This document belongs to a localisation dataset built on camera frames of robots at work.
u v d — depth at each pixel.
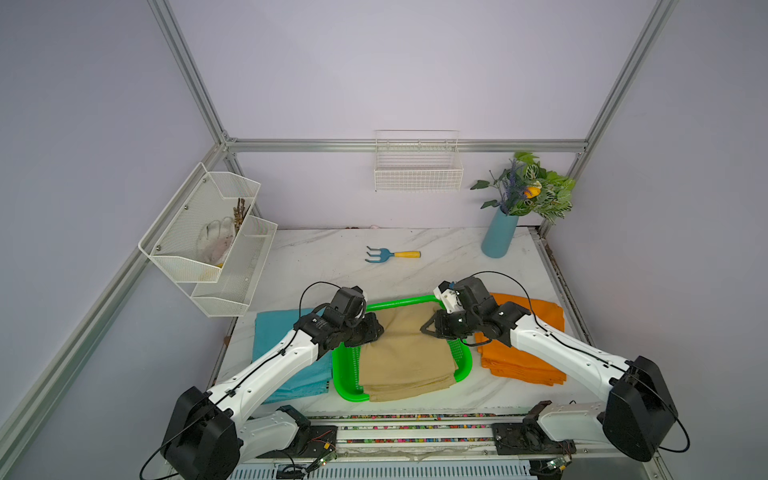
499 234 1.03
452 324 0.70
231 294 0.91
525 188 0.84
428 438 0.75
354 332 0.66
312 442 0.73
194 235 0.76
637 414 0.40
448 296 0.75
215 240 0.78
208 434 0.39
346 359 0.85
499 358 0.83
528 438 0.65
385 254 1.13
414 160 0.93
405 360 0.73
